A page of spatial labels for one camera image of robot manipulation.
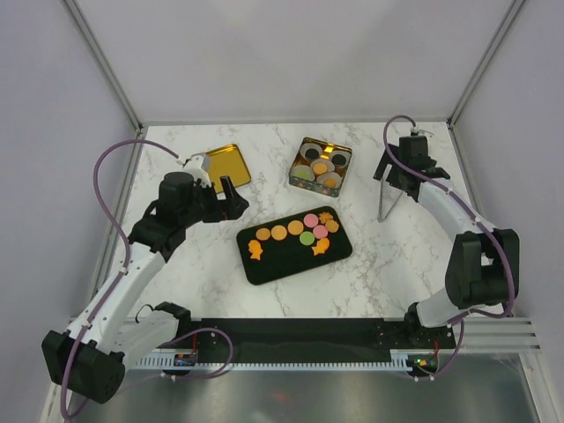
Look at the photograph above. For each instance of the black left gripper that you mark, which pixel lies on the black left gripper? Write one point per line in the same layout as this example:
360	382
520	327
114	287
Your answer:
230	209

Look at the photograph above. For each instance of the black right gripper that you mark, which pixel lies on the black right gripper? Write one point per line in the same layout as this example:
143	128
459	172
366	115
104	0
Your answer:
380	170

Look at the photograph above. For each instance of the metal serving tongs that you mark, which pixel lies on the metal serving tongs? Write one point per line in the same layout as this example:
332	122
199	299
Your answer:
389	197

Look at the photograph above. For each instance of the black round cookie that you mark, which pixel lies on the black round cookie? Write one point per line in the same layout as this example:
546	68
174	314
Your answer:
339	160
311	153

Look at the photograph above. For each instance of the green round cookie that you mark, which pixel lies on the green round cookie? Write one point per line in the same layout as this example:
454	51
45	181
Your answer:
302	174
307	238

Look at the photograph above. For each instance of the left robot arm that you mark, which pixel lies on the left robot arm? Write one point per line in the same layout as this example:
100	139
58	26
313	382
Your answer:
93	354

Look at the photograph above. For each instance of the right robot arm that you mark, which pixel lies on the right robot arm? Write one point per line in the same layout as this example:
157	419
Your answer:
483	267

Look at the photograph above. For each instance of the gold tin lid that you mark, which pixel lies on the gold tin lid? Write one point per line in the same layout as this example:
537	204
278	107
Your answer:
228	160

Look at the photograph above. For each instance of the plain orange round cookie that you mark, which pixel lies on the plain orange round cookie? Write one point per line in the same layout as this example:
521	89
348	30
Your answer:
263	234

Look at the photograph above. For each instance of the orange fish cookie left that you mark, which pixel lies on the orange fish cookie left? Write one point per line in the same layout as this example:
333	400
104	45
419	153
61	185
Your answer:
255	250

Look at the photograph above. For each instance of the orange fish cookie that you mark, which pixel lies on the orange fish cookie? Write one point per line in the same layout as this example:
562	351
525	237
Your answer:
255	250
321	246

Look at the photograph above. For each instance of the dotted orange round cookie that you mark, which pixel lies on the dotted orange round cookie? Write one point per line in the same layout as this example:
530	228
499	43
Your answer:
278	233

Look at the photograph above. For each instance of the white paper cup bottom-right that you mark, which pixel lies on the white paper cup bottom-right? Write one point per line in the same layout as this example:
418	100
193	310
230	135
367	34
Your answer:
333	175

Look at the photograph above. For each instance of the white paper cup bottom-left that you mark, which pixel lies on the white paper cup bottom-left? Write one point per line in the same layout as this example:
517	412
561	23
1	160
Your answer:
297	168

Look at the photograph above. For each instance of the dark green rectangular tray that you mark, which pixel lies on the dark green rectangular tray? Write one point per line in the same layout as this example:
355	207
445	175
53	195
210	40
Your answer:
281	259

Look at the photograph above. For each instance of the white paper cup centre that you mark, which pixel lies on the white paper cup centre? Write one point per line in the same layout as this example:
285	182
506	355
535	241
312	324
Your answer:
327	162

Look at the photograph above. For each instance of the green christmas cookie tin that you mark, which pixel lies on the green christmas cookie tin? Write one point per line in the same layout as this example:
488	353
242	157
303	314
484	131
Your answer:
313	186

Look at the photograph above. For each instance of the pink round cookie upper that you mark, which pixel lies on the pink round cookie upper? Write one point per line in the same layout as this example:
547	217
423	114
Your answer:
311	220

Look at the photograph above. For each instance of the pink round cookie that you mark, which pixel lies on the pink round cookie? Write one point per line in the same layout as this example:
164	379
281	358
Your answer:
311	220
320	231

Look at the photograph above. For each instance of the orange flower cookie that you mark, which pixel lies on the orange flower cookie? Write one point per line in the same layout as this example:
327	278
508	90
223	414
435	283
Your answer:
332	226

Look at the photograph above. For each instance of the orange star swirl cookie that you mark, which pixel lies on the orange star swirl cookie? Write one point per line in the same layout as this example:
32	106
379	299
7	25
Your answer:
324	217

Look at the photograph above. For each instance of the white paper cup top-left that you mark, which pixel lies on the white paper cup top-left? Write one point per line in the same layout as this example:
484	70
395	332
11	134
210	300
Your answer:
306	146

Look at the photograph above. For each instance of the pink round cookie lower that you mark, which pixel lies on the pink round cookie lower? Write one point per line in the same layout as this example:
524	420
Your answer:
320	231

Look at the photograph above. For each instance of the orange fish cookie right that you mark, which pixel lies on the orange fish cookie right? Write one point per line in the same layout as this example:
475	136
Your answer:
321	246

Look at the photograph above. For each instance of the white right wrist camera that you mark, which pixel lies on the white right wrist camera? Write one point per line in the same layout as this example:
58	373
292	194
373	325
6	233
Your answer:
417	132

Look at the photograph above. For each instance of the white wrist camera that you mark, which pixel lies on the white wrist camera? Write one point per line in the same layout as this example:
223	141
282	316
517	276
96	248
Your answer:
417	132
197	166

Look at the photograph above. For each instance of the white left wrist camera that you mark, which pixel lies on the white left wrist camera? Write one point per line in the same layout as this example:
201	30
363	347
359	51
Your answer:
197	166

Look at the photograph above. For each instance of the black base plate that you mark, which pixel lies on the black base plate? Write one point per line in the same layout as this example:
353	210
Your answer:
278	341

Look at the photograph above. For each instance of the left aluminium frame post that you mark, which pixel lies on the left aluminium frame post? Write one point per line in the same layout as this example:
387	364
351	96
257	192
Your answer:
97	53

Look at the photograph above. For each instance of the aluminium frame post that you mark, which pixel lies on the aluminium frame post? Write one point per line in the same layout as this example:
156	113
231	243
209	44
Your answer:
500	34
97	53

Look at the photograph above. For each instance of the aluminium front rail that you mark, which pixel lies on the aluminium front rail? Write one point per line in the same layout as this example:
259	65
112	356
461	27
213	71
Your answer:
480	334

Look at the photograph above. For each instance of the right aluminium frame post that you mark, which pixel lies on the right aluminium frame post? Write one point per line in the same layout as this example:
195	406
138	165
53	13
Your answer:
500	34

